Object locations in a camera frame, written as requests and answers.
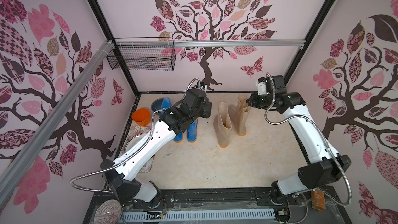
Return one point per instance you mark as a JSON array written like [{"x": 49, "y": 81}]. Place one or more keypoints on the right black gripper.
[{"x": 254, "y": 100}]

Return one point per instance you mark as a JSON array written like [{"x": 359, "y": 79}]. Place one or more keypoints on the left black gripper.
[{"x": 207, "y": 111}]

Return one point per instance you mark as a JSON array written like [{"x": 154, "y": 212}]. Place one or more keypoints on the blue rain boot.
[
  {"x": 192, "y": 132},
  {"x": 166, "y": 103}
]

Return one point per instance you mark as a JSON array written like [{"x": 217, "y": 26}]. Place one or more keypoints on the tall beige rain boot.
[{"x": 223, "y": 125}]

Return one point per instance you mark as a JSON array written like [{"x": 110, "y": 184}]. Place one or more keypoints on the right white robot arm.
[{"x": 325, "y": 165}]

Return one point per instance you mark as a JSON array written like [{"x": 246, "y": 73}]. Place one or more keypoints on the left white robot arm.
[{"x": 120, "y": 174}]

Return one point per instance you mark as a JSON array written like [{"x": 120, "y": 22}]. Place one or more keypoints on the grey blue bowl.
[{"x": 156, "y": 104}]

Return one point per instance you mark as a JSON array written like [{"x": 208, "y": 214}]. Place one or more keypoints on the orange plastic cup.
[{"x": 141, "y": 117}]

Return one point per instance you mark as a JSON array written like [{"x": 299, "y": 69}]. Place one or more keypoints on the orange brown bottle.
[{"x": 318, "y": 200}]

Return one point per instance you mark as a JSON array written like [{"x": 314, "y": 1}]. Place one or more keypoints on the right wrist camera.
[{"x": 264, "y": 86}]

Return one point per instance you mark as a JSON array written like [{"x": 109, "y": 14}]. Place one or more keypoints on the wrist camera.
[
  {"x": 202, "y": 86},
  {"x": 264, "y": 86}
]

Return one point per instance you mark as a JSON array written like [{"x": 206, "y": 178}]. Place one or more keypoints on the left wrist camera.
[{"x": 202, "y": 86}]

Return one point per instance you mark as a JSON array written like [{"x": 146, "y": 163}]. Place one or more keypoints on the rear aluminium rail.
[{"x": 218, "y": 43}]

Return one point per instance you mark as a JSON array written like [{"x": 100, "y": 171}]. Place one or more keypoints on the aluminium rail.
[
  {"x": 218, "y": 43},
  {"x": 14, "y": 173}
]

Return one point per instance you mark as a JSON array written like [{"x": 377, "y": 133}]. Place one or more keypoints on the black wire basket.
[{"x": 143, "y": 53}]

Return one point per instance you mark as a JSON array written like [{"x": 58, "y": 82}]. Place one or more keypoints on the white slotted cable duct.
[{"x": 199, "y": 216}]

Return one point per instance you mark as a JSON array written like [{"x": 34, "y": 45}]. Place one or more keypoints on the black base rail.
[{"x": 261, "y": 196}]

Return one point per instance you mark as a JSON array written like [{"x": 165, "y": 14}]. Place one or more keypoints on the round wire fan guard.
[{"x": 108, "y": 212}]

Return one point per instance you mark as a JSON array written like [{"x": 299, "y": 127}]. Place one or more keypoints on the left aluminium rail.
[{"x": 14, "y": 173}]

